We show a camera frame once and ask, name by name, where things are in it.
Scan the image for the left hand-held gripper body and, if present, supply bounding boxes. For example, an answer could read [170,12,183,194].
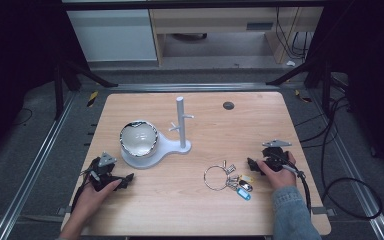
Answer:
[88,151,122,193]

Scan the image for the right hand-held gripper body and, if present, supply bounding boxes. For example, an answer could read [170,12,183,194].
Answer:
[261,139,298,173]

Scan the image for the large metal key ring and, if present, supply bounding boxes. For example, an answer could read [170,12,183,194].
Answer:
[202,164,230,192]

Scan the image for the person's right hand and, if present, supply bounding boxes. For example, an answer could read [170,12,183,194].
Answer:
[255,151,298,191]

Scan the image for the person's left hand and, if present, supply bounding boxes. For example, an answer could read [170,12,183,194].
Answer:
[77,178,123,218]

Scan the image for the black key tag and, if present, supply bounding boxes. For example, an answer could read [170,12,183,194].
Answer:
[238,179,254,193]

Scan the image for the bunch of silver keys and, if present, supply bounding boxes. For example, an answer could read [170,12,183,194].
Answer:
[222,159,241,192]

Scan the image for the blue key tag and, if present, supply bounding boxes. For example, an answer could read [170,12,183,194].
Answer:
[236,187,252,202]

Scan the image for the white bowl with silver rim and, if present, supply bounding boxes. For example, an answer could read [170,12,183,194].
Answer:
[119,119,160,159]

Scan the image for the white key stand with pegs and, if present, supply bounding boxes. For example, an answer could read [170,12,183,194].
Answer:
[120,96,195,170]

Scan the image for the yellow black floor tape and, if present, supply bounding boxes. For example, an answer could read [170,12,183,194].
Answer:
[294,89,314,104]
[86,90,99,108]

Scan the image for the black metal stand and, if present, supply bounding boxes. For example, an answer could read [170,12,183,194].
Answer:
[265,56,334,116]
[53,58,119,121]

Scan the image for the white cabinet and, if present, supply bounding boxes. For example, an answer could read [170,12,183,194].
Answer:
[66,8,158,63]

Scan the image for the light wooden desk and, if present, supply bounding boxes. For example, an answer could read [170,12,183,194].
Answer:
[148,6,325,67]

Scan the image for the left hand-held gripper cable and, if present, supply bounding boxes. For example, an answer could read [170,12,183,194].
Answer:
[70,159,100,213]

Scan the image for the hand-held gripper cable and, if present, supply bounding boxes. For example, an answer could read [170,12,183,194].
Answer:
[70,159,100,213]
[281,162,313,216]

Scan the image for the right hand-held gripper cable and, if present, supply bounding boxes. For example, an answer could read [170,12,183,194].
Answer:
[281,162,313,216]

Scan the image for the black floor cable loop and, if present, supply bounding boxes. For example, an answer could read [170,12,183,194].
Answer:
[293,94,384,221]

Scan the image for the metal floor rail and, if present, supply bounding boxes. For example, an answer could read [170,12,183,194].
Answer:
[0,91,78,240]
[108,82,281,93]
[308,89,384,240]

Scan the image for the black hanging cables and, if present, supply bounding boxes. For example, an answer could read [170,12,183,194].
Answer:
[274,7,314,61]

